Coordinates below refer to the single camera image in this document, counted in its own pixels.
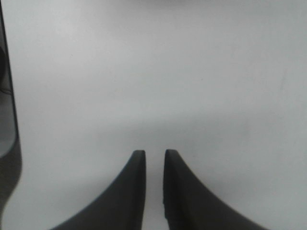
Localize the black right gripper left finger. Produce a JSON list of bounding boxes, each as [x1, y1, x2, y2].
[[55, 150, 146, 230]]

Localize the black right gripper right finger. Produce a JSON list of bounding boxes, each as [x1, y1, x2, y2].
[[163, 149, 263, 230]]

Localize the white microwave oven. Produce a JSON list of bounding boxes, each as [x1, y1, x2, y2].
[[0, 10, 22, 216]]

